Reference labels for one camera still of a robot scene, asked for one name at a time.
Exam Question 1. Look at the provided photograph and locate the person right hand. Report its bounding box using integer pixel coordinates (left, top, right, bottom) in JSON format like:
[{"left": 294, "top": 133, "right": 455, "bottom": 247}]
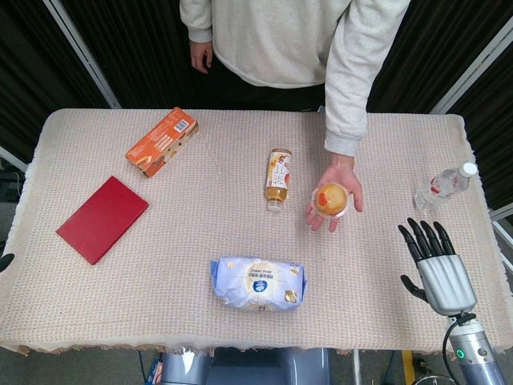
[{"left": 190, "top": 38, "right": 215, "bottom": 75}]

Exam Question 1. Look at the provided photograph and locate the robot right hand silver black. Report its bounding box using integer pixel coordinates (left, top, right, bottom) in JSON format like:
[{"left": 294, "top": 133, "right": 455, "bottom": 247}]
[{"left": 398, "top": 217, "right": 478, "bottom": 316}]

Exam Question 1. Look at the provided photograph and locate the person left hand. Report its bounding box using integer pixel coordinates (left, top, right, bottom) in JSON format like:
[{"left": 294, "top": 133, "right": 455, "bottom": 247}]
[{"left": 305, "top": 154, "right": 365, "bottom": 233}]

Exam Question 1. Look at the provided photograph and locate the orange jelly cup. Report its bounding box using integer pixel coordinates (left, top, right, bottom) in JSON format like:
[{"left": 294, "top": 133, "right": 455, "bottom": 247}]
[{"left": 311, "top": 181, "right": 349, "bottom": 219}]

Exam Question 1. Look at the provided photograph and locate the person left forearm grey sleeve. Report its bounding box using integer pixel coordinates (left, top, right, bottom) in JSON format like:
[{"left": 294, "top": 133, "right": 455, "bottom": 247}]
[{"left": 323, "top": 55, "right": 384, "bottom": 158}]

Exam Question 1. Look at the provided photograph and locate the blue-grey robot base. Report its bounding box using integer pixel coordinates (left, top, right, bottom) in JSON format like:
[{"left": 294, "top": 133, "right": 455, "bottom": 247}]
[{"left": 160, "top": 346, "right": 333, "bottom": 385}]

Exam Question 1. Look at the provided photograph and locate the person right forearm grey sleeve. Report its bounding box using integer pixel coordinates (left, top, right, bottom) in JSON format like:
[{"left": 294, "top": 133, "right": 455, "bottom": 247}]
[{"left": 179, "top": 0, "right": 216, "bottom": 43}]

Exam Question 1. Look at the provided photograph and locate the tea bottle with orange label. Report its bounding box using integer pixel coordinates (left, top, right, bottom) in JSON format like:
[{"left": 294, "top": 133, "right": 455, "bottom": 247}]
[{"left": 264, "top": 147, "right": 294, "bottom": 214}]

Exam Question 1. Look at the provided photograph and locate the black pleated curtain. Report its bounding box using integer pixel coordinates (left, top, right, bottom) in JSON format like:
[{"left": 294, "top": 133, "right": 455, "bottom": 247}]
[
  {"left": 366, "top": 0, "right": 513, "bottom": 212},
  {"left": 0, "top": 0, "right": 193, "bottom": 161}
]

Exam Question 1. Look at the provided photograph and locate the person torso grey sweatshirt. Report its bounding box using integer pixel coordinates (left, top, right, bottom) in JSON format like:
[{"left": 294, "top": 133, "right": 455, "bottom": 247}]
[{"left": 179, "top": 0, "right": 413, "bottom": 112}]

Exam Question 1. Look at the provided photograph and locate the clear water bottle red label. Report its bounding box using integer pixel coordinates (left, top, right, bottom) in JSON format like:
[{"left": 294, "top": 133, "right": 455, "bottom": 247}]
[{"left": 413, "top": 162, "right": 479, "bottom": 211}]

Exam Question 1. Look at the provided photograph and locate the orange biscuit box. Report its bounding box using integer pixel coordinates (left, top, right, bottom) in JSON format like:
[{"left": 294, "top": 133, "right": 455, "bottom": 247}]
[{"left": 125, "top": 107, "right": 200, "bottom": 179}]

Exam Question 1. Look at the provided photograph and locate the red flat folder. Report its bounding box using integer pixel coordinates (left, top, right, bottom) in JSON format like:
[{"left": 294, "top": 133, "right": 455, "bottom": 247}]
[{"left": 55, "top": 175, "right": 151, "bottom": 266}]

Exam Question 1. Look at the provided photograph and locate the blue tissue pack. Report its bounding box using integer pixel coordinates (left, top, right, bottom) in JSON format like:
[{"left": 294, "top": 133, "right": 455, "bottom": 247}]
[{"left": 209, "top": 255, "right": 310, "bottom": 314}]

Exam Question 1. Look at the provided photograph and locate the beige woven tablecloth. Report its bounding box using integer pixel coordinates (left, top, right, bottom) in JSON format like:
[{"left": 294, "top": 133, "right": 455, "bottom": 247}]
[{"left": 0, "top": 107, "right": 504, "bottom": 359}]

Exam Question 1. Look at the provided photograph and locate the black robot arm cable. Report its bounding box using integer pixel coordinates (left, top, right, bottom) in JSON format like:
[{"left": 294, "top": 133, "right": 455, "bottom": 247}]
[{"left": 442, "top": 314, "right": 477, "bottom": 385}]

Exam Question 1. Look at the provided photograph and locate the aluminium frame post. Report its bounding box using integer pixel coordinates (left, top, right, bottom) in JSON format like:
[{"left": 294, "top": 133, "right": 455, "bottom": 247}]
[
  {"left": 42, "top": 0, "right": 122, "bottom": 110},
  {"left": 430, "top": 10, "right": 513, "bottom": 116}
]

